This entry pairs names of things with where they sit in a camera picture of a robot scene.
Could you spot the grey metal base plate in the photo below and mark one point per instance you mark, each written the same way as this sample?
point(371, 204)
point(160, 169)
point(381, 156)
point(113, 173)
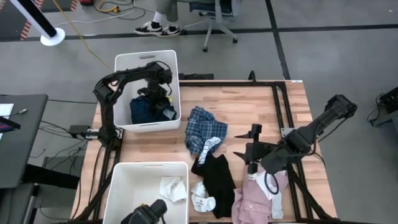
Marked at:
point(287, 131)

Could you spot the white black pole with base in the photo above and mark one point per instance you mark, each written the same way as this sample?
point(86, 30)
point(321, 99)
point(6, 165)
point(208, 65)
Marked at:
point(51, 37)

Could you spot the blue plaid shirt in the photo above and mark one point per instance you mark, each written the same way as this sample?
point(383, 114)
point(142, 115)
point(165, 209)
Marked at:
point(202, 127)

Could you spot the white sock with print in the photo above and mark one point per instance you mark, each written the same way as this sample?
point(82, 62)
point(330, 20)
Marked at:
point(203, 203)

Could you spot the yellow tape tag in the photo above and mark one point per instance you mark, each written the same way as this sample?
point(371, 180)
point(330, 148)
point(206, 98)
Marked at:
point(169, 99)

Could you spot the black mat hazard striped edge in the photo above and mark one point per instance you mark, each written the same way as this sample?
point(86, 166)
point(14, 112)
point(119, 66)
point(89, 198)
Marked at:
point(9, 21)

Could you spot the white paper sheet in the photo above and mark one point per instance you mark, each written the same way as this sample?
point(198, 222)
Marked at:
point(5, 109)

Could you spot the black garment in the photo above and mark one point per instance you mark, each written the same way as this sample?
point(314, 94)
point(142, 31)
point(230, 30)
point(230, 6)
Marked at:
point(217, 183)

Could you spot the navy polka dot shirt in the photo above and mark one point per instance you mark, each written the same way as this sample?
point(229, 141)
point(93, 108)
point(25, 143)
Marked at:
point(141, 113)

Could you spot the black aluminium frame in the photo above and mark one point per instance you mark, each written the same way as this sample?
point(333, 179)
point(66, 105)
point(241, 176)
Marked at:
point(233, 83)

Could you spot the black desk base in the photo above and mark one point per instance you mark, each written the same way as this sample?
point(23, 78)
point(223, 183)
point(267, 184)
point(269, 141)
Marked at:
point(53, 177)

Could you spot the black desk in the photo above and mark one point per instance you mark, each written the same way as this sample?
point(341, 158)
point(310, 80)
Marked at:
point(21, 140)

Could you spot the white plastic bin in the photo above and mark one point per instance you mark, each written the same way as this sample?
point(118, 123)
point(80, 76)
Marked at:
point(124, 93)
point(136, 186)

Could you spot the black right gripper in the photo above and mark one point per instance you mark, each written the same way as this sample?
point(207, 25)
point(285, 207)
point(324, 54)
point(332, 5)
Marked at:
point(256, 152)

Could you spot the dark tablet device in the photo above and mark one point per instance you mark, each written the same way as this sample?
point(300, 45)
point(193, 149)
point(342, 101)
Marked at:
point(7, 124)

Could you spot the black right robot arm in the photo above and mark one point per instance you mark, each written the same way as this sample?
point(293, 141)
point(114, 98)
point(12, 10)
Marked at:
point(311, 130)

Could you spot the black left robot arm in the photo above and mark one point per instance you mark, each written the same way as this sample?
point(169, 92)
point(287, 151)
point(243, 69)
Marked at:
point(107, 102)

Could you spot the pink shirt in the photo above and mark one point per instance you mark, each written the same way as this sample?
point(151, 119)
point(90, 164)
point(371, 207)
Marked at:
point(248, 205)

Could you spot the black device with yellow mark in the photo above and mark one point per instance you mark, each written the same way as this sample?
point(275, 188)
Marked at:
point(146, 213)

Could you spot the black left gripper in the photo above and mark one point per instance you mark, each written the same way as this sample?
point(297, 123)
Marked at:
point(155, 101)

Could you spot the white long garment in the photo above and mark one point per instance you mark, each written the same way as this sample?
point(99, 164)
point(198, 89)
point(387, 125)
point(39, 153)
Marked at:
point(276, 202)

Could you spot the person's black white sneaker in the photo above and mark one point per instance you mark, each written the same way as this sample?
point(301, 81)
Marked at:
point(169, 31)
point(149, 28)

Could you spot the red box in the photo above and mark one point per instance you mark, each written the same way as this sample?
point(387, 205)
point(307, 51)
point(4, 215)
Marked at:
point(87, 2)

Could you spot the black power box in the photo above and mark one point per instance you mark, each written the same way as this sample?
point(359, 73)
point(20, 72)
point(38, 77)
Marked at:
point(77, 130)

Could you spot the black bar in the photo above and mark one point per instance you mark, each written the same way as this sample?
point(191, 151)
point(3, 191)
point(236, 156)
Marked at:
point(196, 76)

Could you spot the person's leg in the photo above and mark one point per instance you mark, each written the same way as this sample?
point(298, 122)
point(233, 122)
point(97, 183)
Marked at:
point(169, 9)

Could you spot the grey office chair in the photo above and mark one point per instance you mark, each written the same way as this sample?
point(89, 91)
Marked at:
point(214, 18)

